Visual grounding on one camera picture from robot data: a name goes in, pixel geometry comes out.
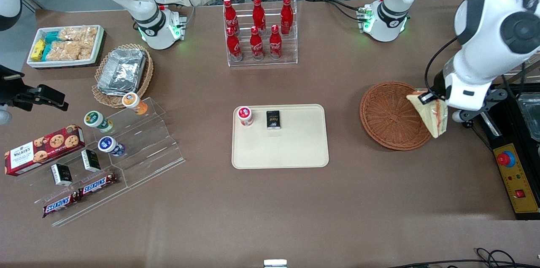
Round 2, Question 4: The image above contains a clear acrylic bottle rack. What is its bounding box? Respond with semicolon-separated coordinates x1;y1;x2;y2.
223;0;299;68

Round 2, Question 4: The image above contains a white rectangular snack tray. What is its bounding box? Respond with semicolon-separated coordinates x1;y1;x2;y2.
26;24;105;69

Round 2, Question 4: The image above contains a green gum bottle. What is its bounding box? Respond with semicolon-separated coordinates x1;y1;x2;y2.
83;110;114;134

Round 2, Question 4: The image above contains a black base cable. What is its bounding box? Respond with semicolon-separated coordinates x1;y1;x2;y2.
324;0;368;22

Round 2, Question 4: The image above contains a brown round wicker basket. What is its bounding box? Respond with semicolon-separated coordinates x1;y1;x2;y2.
359;81;435;152

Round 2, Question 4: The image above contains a triangular sandwich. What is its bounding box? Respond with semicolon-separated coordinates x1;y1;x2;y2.
406;88;449;139

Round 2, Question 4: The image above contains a red cola bottle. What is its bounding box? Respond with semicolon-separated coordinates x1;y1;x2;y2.
249;26;265;61
269;24;283;60
223;0;240;35
252;0;267;35
280;0;294;35
226;27;244;62

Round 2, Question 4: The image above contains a stack of foil trays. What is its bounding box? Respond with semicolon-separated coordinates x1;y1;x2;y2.
97;48;147;96

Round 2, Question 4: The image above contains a beige plastic tray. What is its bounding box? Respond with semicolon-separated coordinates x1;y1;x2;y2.
231;104;330;170

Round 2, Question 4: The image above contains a yellow emergency stop box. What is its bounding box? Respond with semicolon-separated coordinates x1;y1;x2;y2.
492;143;540;215

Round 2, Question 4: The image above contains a light tan wicker basket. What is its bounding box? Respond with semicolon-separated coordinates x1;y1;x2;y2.
92;43;154;108

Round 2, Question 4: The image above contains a red gum bottle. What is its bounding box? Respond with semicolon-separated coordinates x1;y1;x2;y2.
237;106;254;127

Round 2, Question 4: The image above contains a small black gum box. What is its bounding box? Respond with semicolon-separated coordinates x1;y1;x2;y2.
81;149;102;173
50;163;73;187
266;110;282;130

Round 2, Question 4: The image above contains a Snickers chocolate bar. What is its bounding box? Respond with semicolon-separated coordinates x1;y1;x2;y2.
78;172;119;198
42;191;81;218

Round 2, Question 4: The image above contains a blue gum bottle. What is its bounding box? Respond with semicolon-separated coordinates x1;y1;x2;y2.
97;136;126;157

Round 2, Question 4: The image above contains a black side stand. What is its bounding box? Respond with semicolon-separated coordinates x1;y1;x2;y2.
472;84;540;220

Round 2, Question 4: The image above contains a clear acrylic stepped stand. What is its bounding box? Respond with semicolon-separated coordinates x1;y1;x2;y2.
15;97;186;227

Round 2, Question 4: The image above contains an orange gum bottle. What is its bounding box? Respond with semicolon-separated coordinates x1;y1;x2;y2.
121;92;149;116

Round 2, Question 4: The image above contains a rice cracker snack bag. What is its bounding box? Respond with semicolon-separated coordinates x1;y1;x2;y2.
57;26;98;43
46;41;83;61
78;38;97;60

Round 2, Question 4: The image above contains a clear plastic container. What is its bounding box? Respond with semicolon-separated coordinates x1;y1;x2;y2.
516;92;540;142

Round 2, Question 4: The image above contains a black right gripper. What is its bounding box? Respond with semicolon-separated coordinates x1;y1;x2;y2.
0;65;69;112

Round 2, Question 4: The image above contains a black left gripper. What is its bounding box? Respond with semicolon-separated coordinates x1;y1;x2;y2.
418;68;449;105

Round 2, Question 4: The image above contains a red Walkers cookie box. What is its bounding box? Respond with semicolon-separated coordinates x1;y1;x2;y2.
4;124;86;177

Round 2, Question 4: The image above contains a black cable loop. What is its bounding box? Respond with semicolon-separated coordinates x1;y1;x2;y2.
387;247;540;268

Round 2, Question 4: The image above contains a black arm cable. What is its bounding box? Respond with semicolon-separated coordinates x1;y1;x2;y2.
424;37;461;96

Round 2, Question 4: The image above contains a yellow snack packet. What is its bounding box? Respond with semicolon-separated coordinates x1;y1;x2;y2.
31;39;46;61

